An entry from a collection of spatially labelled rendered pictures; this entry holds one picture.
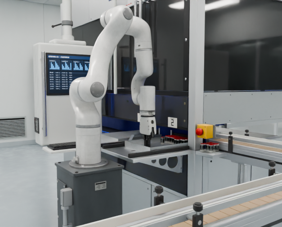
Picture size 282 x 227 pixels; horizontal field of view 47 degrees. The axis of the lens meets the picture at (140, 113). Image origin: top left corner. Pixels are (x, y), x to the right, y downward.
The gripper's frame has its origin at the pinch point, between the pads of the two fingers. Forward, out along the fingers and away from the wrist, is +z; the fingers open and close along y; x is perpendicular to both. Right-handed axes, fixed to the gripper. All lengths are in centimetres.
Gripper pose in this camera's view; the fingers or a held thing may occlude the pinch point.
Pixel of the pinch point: (147, 143)
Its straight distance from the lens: 176.9
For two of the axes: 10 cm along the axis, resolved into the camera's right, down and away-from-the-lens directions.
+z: 0.0, 10.0, 0.9
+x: -8.3, 0.5, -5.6
